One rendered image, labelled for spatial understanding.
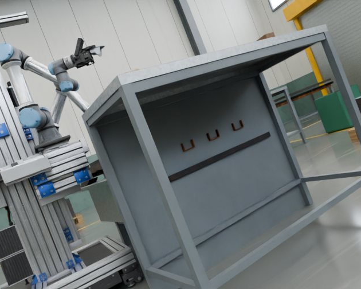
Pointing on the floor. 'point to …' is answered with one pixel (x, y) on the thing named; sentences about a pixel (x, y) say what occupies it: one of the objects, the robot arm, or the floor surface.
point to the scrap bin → (335, 110)
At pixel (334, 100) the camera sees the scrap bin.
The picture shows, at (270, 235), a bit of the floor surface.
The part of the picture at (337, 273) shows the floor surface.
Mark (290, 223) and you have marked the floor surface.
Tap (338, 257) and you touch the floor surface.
